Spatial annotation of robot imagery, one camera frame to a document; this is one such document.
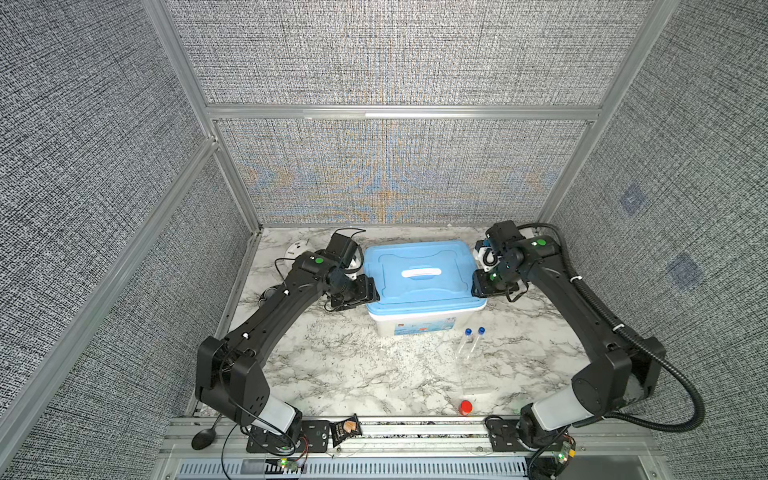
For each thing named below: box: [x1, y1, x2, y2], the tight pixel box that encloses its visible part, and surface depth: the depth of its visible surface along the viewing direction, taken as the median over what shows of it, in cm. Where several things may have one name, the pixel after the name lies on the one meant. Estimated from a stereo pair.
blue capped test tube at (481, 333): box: [466, 326, 486, 360], surface depth 83 cm
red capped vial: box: [459, 400, 473, 416], surface depth 78 cm
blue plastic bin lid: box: [364, 240, 487, 315], surface depth 85 cm
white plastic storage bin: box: [370, 307, 484, 337], surface depth 86 cm
